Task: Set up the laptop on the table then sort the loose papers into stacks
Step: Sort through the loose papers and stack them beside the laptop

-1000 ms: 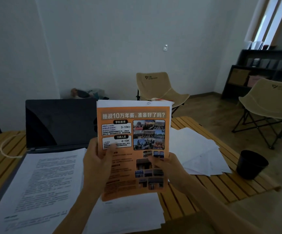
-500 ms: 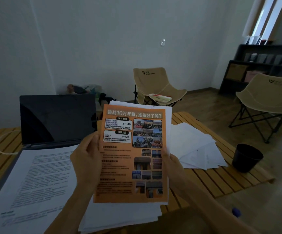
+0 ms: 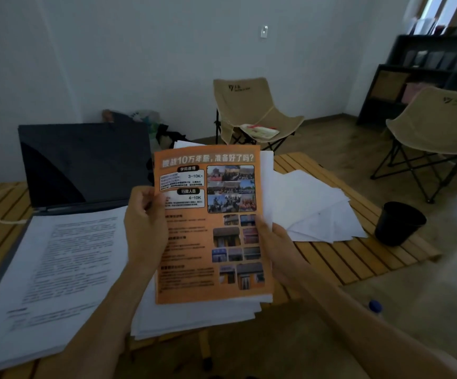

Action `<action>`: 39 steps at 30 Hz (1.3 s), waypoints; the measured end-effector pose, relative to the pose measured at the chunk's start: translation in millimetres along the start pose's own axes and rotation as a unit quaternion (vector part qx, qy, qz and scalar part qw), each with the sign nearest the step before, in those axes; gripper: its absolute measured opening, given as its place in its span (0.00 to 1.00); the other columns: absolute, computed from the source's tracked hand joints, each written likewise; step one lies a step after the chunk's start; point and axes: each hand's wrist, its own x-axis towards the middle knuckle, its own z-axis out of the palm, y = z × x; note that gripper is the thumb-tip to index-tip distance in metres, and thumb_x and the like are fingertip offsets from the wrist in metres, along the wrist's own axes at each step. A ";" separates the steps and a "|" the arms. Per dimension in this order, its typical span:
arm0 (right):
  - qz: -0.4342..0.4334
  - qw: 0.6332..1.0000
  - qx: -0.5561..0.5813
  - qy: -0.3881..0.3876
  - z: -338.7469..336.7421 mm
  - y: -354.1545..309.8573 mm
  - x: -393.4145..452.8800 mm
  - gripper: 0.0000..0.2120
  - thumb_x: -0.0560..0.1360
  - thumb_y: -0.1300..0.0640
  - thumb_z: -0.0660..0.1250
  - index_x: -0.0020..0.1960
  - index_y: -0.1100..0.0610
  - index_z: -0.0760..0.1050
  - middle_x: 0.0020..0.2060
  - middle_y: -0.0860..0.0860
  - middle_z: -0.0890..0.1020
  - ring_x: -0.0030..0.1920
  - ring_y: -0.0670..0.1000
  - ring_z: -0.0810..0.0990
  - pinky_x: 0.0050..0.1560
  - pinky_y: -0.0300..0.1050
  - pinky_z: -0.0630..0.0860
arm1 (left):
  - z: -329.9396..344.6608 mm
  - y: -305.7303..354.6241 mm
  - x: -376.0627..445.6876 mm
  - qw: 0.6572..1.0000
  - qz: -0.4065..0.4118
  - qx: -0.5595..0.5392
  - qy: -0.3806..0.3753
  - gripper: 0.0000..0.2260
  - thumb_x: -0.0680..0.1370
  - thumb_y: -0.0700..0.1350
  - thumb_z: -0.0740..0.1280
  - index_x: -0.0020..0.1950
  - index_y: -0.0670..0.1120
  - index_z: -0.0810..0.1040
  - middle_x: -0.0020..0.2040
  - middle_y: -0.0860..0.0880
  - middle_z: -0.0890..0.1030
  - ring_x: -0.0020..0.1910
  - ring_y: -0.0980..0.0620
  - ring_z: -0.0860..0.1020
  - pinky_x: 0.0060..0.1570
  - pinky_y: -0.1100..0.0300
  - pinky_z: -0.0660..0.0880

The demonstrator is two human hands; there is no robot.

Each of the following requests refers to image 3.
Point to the black shelf unit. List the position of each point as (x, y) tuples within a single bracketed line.
[(366, 114)]

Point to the dark bottle with blue cap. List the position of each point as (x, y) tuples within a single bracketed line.
[(375, 306)]

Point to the person's left forearm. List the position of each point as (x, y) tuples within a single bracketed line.
[(102, 327)]

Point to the pink storage box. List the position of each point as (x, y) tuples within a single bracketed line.
[(416, 92)]

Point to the beige folding chair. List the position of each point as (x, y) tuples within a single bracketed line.
[(248, 102), (437, 122)]

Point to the black plastic pot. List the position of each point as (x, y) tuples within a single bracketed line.
[(400, 224)]

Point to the tall narrow window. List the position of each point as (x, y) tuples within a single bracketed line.
[(439, 11)]

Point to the white wall hook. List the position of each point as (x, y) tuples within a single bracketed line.
[(264, 31)]

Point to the woven storage basket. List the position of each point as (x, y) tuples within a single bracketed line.
[(390, 86)]

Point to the red and white booklet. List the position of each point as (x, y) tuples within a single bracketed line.
[(259, 131)]

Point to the sorted text document stack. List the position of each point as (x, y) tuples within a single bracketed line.
[(62, 264)]

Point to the grey laptop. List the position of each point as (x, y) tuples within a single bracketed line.
[(86, 161)]

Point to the pile of white papers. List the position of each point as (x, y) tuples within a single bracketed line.
[(311, 205)]

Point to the person's left hand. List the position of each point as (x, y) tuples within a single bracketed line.
[(145, 232)]

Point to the person's right hand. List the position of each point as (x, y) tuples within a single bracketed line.
[(285, 256)]

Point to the wooden slatted table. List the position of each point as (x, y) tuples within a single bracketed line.
[(331, 264)]

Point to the person's right forearm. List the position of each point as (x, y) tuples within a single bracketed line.
[(370, 335)]

